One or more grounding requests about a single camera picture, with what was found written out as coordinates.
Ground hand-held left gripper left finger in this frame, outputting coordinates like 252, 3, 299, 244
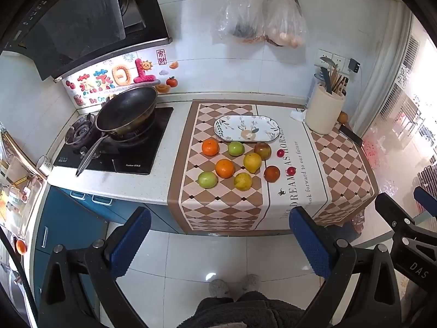
37, 207, 152, 328

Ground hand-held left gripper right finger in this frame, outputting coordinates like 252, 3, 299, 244
289, 207, 401, 328

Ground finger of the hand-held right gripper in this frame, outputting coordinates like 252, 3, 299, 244
413, 186, 437, 217
374, 193, 437, 262

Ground dark red-orange persimmon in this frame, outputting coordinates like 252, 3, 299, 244
264, 165, 281, 183

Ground yellow lemon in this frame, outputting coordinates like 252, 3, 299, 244
234, 172, 253, 192
243, 153, 263, 174

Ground red-brown apple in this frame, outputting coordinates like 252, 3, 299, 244
253, 142, 272, 160

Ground large orange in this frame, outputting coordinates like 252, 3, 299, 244
215, 159, 236, 179

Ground small orange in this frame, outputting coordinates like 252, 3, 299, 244
201, 138, 220, 156

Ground floral patterned glass plate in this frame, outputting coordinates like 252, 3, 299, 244
214, 115, 281, 142

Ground grey slipper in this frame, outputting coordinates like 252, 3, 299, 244
208, 279, 230, 298
241, 274, 262, 294

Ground blue kitchen cabinet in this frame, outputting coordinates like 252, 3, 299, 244
32, 184, 187, 315

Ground black gas stove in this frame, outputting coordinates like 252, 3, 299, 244
53, 107, 174, 175

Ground window with grille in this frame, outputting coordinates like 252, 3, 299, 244
358, 24, 437, 212

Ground checkered table mat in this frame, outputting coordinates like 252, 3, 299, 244
167, 100, 379, 236

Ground person's dark pants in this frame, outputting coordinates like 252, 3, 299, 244
177, 291, 305, 328

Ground white cup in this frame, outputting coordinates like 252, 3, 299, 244
37, 155, 54, 177

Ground cream utensil holder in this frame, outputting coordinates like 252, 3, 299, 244
305, 84, 346, 135

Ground bundle of chopsticks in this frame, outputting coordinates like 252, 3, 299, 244
330, 66, 349, 95

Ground white spray can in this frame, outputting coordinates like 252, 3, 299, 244
305, 74, 319, 109

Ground metal ladle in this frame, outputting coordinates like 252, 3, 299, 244
320, 58, 337, 93

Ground clear plastic bag of eggs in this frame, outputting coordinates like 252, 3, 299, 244
264, 0, 308, 48

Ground black range hood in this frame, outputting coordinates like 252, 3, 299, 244
0, 0, 171, 81

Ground clear plastic bag dark contents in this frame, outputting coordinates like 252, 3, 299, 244
210, 0, 271, 43

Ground black wok with metal handle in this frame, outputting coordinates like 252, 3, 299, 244
76, 86, 158, 177

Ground white wall outlet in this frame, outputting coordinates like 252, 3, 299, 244
314, 48, 352, 75

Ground colourful wall sticker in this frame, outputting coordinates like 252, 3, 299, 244
65, 49, 180, 107

